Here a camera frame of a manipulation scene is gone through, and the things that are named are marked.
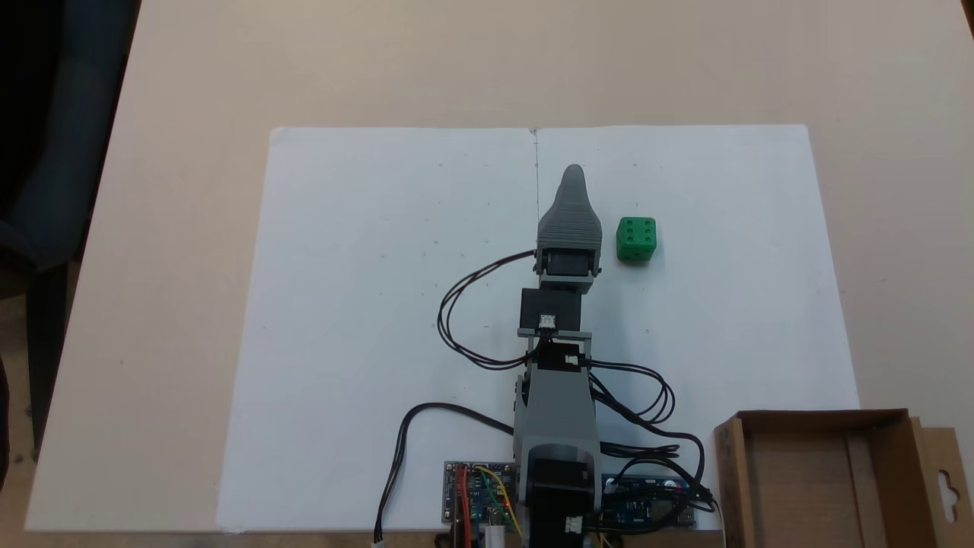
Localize grey ribbed gripper jaw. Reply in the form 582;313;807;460
537;164;604;250

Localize green die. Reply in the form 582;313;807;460
616;217;657;264

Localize white paper sheet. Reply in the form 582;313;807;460
217;126;540;534
535;124;861;532

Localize blue circuit board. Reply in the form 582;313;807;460
601;474;697;530

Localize brown cardboard box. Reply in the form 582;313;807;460
714;409;974;548

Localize dark blue chair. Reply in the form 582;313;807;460
0;0;143;465

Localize black wrist motor cable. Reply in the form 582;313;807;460
438;250;541;371

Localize black elbow motor cable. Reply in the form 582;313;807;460
586;359;678;427

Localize black power cable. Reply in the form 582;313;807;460
373;402;518;547

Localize black shoulder motor cable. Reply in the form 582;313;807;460
597;430;720;526

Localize circuit board with coloured wires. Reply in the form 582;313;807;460
444;460;520;527

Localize red wires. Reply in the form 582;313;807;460
455;464;474;548

